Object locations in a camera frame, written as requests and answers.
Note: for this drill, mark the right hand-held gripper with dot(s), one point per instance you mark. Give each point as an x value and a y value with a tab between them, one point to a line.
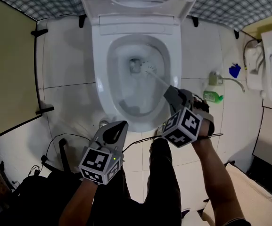
183	128

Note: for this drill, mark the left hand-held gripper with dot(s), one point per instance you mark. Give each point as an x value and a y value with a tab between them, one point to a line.
95	161

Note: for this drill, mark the white toilet brush grey grip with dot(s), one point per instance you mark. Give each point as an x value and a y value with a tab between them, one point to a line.
173	96

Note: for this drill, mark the person's left forearm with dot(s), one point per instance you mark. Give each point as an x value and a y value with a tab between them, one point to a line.
76	204

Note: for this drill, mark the person's right forearm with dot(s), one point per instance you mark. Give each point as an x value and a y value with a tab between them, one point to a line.
216	178

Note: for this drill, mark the person's right hand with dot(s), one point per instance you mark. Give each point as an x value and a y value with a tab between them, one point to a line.
206	123

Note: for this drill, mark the person's left grey shoe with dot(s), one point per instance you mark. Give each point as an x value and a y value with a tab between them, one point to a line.
104	123

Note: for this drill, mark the green plastic bottle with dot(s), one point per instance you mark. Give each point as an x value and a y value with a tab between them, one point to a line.
211	97

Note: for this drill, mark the grey water valve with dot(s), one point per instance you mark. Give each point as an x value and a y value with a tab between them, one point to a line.
214	79

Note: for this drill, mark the black metal stand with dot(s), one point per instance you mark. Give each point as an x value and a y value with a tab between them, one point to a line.
62	154

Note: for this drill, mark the blue crumpled cloth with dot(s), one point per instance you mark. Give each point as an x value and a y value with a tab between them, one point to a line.
234	70

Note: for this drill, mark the person's right leg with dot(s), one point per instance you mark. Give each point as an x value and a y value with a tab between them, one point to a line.
161	178

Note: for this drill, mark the person's leg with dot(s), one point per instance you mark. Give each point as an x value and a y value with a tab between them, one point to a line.
161	178
112	201

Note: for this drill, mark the person's left leg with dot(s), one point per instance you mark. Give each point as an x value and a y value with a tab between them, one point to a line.
112	201

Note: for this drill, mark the black partition foot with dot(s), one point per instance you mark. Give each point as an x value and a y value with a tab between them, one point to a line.
45	110
236	34
82	21
195	21
39	32

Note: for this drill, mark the black bag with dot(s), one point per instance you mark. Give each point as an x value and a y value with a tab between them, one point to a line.
43	201

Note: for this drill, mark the yellow partition panel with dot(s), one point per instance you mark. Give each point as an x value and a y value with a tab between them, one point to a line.
260	29

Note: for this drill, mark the beige textured cloth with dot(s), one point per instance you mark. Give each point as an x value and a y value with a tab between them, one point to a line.
256	196

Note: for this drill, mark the cream partition panel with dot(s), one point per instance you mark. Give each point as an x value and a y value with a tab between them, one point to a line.
8	67

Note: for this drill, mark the person's black shirt sleeve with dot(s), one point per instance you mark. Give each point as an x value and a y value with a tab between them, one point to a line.
240	222

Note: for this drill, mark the grey plaid curtain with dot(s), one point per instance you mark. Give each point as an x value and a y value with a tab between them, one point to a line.
43	1

